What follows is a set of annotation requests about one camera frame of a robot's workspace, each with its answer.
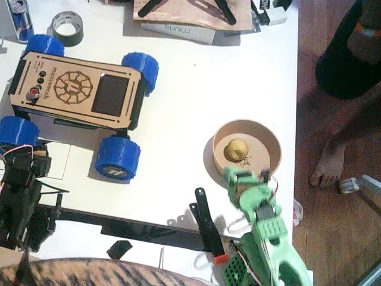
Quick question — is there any black perforated arm base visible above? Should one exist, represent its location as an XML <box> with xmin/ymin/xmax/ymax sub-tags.
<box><xmin>26</xmin><ymin>205</ymin><xmax>57</xmax><ymax>253</ymax></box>

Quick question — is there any dark green perforated arm base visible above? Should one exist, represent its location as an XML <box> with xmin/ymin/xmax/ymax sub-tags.
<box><xmin>223</xmin><ymin>238</ymin><xmax>257</xmax><ymax>286</ymax></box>

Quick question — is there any brown paper bowl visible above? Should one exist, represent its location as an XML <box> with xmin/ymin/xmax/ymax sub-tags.
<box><xmin>212</xmin><ymin>119</ymin><xmax>283</xmax><ymax>186</ymax></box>

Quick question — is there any white paper sheet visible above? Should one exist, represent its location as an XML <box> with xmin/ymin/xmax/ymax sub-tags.
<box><xmin>44</xmin><ymin>142</ymin><xmax>72</xmax><ymax>182</ymax></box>

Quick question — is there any blue rover wheel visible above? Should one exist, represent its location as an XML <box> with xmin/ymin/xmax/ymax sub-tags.
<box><xmin>121</xmin><ymin>52</ymin><xmax>160</xmax><ymax>97</ymax></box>
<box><xmin>0</xmin><ymin>116</ymin><xmax>41</xmax><ymax>148</ymax></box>
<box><xmin>23</xmin><ymin>34</ymin><xmax>65</xmax><ymax>57</ymax></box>
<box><xmin>94</xmin><ymin>135</ymin><xmax>141</xmax><ymax>183</ymax></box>

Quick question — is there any black clamp with red tip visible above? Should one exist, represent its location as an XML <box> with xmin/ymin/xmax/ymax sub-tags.
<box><xmin>189</xmin><ymin>186</ymin><xmax>230</xmax><ymax>265</ymax></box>

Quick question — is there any white red plastic bag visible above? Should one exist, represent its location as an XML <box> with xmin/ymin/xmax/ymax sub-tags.
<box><xmin>293</xmin><ymin>198</ymin><xmax>304</xmax><ymax>229</ymax></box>

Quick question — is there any long black bar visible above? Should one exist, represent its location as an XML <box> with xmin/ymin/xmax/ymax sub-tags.
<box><xmin>38</xmin><ymin>204</ymin><xmax>215</xmax><ymax>253</ymax></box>

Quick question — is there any white tape roll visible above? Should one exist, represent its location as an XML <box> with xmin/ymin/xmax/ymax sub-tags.
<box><xmin>339</xmin><ymin>178</ymin><xmax>360</xmax><ymax>195</ymax></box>

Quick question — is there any black tape scrap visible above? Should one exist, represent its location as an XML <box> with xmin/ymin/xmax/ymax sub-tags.
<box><xmin>106</xmin><ymin>240</ymin><xmax>133</xmax><ymax>260</ymax></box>

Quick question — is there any striped brown fabric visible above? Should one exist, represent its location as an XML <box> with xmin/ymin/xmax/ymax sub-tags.
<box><xmin>0</xmin><ymin>257</ymin><xmax>215</xmax><ymax>286</ymax></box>

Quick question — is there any bare lower leg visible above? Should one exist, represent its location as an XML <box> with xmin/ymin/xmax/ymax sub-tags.
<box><xmin>326</xmin><ymin>86</ymin><xmax>381</xmax><ymax>150</ymax></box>

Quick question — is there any pale grey bar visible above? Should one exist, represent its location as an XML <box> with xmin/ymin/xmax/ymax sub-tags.
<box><xmin>357</xmin><ymin>174</ymin><xmax>381</xmax><ymax>194</ymax></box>

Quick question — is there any blue silver drink can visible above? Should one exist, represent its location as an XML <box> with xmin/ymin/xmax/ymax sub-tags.
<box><xmin>6</xmin><ymin>0</ymin><xmax>35</xmax><ymax>42</ymax></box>

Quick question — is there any white Sunlu box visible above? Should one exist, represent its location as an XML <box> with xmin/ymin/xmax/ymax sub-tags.
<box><xmin>139</xmin><ymin>22</ymin><xmax>217</xmax><ymax>46</ymax></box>

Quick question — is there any black clamp jaw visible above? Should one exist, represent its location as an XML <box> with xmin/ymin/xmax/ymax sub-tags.
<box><xmin>214</xmin><ymin>0</ymin><xmax>238</xmax><ymax>26</ymax></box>
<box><xmin>137</xmin><ymin>0</ymin><xmax>170</xmax><ymax>18</ymax></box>

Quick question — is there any brown wooden board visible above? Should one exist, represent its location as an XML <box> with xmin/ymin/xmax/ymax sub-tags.
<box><xmin>133</xmin><ymin>0</ymin><xmax>254</xmax><ymax>32</ymax></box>

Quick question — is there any small white box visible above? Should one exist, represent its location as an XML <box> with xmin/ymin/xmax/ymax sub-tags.
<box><xmin>263</xmin><ymin>6</ymin><xmax>289</xmax><ymax>27</ymax></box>

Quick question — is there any black angular object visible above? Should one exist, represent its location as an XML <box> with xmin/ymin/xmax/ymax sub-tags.
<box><xmin>272</xmin><ymin>0</ymin><xmax>294</xmax><ymax>12</ymax></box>

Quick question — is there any orange white band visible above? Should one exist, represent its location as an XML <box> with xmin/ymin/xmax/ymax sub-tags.
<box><xmin>355</xmin><ymin>20</ymin><xmax>381</xmax><ymax>39</ymax></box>

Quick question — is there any white red servo cable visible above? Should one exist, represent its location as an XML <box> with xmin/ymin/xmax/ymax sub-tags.
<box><xmin>1</xmin><ymin>144</ymin><xmax>34</xmax><ymax>161</ymax></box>

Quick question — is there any thin black cable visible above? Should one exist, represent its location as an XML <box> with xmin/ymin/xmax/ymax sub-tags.
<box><xmin>38</xmin><ymin>181</ymin><xmax>70</xmax><ymax>195</ymax></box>

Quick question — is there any grey metal bracket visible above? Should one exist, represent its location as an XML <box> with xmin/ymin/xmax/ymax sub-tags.
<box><xmin>166</xmin><ymin>214</ymin><xmax>190</xmax><ymax>230</ymax></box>

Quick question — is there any white red black arm cable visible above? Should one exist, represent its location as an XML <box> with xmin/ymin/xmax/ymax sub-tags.
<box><xmin>230</xmin><ymin>241</ymin><xmax>263</xmax><ymax>286</ymax></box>

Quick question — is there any grey duct tape roll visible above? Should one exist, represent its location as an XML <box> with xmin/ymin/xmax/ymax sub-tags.
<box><xmin>51</xmin><ymin>11</ymin><xmax>85</xmax><ymax>48</ymax></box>

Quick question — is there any pale grey frame edge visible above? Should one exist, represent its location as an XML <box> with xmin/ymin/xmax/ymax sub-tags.
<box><xmin>355</xmin><ymin>262</ymin><xmax>381</xmax><ymax>286</ymax></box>

